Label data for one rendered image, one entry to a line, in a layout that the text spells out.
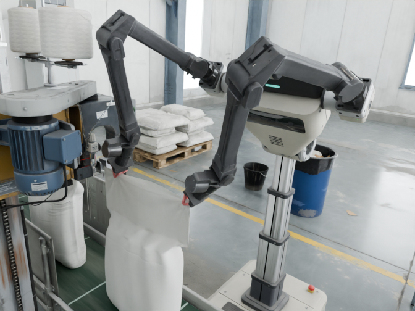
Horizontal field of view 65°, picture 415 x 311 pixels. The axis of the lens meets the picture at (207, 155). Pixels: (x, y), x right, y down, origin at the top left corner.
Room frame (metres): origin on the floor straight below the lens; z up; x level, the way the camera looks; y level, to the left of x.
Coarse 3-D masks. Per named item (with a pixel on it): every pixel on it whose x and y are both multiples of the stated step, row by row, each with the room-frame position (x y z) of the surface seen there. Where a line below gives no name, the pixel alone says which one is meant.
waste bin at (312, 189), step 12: (324, 156) 3.24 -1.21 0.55; (336, 156) 2.96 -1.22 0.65; (300, 168) 2.93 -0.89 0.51; (312, 168) 2.89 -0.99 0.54; (324, 168) 2.90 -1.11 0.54; (300, 180) 2.93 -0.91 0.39; (312, 180) 2.90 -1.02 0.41; (324, 180) 2.93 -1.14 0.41; (300, 192) 2.93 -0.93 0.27; (312, 192) 2.90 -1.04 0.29; (324, 192) 2.96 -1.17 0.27; (300, 204) 2.93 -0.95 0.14; (312, 204) 2.91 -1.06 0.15; (300, 216) 2.93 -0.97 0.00; (312, 216) 2.92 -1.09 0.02
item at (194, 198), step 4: (184, 192) 1.05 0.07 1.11; (204, 192) 1.03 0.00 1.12; (188, 196) 1.03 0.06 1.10; (192, 196) 1.04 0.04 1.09; (196, 196) 1.04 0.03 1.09; (200, 196) 1.04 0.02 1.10; (204, 196) 1.04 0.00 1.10; (208, 196) 1.09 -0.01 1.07; (192, 200) 1.03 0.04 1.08; (196, 200) 1.04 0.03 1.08; (200, 200) 1.05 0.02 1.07; (192, 204) 1.02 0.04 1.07
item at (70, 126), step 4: (60, 120) 1.13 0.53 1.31; (60, 124) 1.12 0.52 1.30; (64, 124) 1.10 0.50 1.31; (68, 124) 1.09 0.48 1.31; (60, 128) 1.10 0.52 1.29; (64, 128) 1.10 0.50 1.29; (68, 128) 1.09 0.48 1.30; (72, 128) 1.08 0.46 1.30; (72, 160) 1.08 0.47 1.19; (76, 160) 1.08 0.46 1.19; (68, 164) 1.10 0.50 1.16; (72, 164) 1.08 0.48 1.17; (76, 164) 1.08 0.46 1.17; (72, 168) 1.08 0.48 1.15
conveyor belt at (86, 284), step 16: (96, 256) 1.61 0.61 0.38; (64, 272) 1.46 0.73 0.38; (80, 272) 1.47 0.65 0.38; (96, 272) 1.47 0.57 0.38; (64, 288) 1.34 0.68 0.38; (80, 288) 1.35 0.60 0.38; (96, 288) 1.35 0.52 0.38; (80, 304) 1.24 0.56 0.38; (96, 304) 1.25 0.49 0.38; (112, 304) 1.25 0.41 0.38
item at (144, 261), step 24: (120, 192) 1.30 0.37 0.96; (144, 192) 1.20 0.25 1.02; (168, 192) 1.17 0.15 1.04; (120, 216) 1.30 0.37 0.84; (144, 216) 1.20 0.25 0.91; (168, 216) 1.15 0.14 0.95; (120, 240) 1.20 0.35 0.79; (144, 240) 1.16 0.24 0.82; (168, 240) 1.14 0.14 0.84; (120, 264) 1.19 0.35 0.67; (144, 264) 1.10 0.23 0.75; (168, 264) 1.08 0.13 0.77; (120, 288) 1.18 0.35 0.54; (144, 288) 1.10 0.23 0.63; (168, 288) 1.08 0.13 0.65
